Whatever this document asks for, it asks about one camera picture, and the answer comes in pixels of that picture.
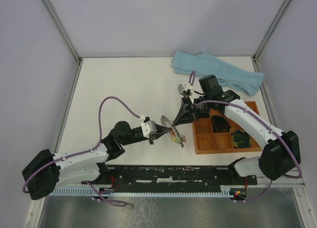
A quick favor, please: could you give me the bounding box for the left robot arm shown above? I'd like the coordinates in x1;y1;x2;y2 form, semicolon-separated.
22;120;172;200

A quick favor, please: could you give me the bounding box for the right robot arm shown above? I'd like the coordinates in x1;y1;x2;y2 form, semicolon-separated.
173;75;302;181

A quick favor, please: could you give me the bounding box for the light blue cloth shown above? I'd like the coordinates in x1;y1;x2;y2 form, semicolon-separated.
172;51;264;96

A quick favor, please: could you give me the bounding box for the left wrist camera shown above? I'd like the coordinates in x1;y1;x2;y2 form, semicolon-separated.
140;115;157;138

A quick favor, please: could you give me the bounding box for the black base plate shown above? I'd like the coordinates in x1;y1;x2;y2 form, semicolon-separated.
91;165;258;185

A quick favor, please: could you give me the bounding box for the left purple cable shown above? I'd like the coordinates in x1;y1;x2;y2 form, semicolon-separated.
22;96;144;208

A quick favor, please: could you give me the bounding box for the purple cable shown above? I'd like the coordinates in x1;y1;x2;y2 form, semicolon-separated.
22;96;144;208
189;70;304;203

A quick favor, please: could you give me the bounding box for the white slotted cable duct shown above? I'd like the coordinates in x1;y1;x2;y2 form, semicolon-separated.
51;184;233;197

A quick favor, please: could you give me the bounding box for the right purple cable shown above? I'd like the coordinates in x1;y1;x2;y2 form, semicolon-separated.
189;70;304;203

